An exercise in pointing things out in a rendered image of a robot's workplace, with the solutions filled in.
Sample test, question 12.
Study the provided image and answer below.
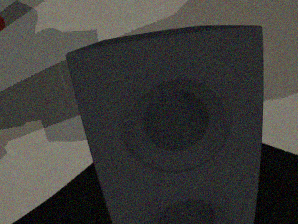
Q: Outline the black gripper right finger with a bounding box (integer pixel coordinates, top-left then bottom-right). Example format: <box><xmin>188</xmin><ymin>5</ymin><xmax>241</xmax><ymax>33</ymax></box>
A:
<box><xmin>254</xmin><ymin>143</ymin><xmax>298</xmax><ymax>224</ymax></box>

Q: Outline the dark grey plate with holes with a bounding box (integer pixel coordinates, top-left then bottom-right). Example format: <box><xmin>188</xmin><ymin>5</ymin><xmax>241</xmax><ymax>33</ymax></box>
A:
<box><xmin>67</xmin><ymin>24</ymin><xmax>265</xmax><ymax>224</ymax></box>

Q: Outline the red peg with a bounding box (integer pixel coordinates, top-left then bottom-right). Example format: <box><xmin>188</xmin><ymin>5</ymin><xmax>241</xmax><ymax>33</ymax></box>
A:
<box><xmin>0</xmin><ymin>16</ymin><xmax>5</xmax><ymax>31</ymax></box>

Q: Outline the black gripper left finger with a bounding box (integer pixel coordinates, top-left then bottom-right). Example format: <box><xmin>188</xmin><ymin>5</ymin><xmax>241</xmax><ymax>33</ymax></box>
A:
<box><xmin>15</xmin><ymin>163</ymin><xmax>113</xmax><ymax>224</ymax></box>

